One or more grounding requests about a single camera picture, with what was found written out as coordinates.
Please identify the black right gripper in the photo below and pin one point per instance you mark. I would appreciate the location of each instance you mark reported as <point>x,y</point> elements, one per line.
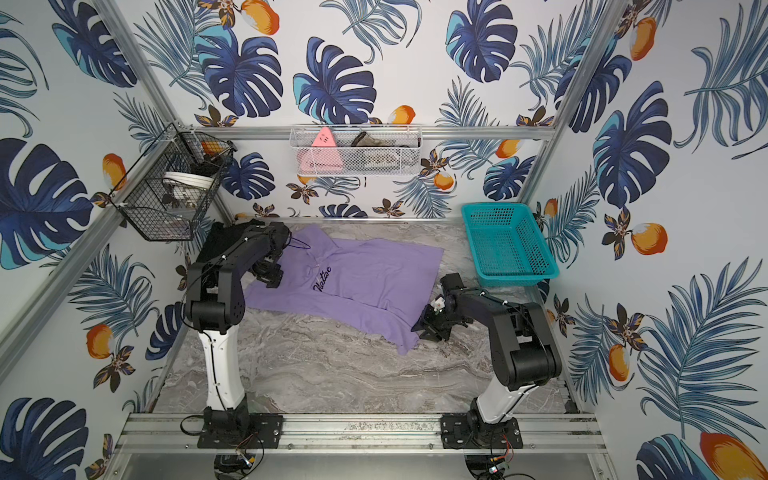
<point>425,324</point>

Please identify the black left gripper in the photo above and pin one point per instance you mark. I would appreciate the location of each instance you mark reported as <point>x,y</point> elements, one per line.
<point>270,274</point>

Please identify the purple t-shirt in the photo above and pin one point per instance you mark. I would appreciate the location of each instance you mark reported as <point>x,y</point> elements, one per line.
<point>376,286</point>

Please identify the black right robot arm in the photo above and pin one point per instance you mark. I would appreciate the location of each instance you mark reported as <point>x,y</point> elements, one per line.
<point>523,351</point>

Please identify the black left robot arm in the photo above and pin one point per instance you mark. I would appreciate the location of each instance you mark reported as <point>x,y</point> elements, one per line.
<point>215,304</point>

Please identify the folded black t-shirt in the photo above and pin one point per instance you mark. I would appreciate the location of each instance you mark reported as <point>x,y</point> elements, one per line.
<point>221,238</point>

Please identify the teal plastic basket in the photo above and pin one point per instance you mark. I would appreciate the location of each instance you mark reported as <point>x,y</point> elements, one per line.
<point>507,246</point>

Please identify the white bowl in basket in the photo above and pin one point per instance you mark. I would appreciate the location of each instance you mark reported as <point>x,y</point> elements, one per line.
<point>178,180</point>

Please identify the pink triangular item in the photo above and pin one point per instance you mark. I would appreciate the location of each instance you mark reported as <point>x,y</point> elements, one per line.
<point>322,156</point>

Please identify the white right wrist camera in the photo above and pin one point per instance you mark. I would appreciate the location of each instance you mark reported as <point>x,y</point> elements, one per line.
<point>438,304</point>

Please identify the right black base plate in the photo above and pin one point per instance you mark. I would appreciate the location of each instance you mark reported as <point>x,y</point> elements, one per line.
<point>469,431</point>

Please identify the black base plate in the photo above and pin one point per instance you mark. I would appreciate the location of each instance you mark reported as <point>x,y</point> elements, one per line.
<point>469,431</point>
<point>230,430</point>

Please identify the black wire basket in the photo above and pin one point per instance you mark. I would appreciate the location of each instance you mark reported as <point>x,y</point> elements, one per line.
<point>168,192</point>

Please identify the white wire wall basket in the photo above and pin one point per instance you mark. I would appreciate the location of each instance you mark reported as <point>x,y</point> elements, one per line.
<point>368,154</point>

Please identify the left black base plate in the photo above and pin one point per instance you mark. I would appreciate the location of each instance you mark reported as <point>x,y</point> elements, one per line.
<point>230,430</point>

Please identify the aluminium frame bar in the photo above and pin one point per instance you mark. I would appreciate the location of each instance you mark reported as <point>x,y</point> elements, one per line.
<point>426,132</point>

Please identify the aluminium front rail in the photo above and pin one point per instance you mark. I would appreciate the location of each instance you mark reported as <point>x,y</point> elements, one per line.
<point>377,434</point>

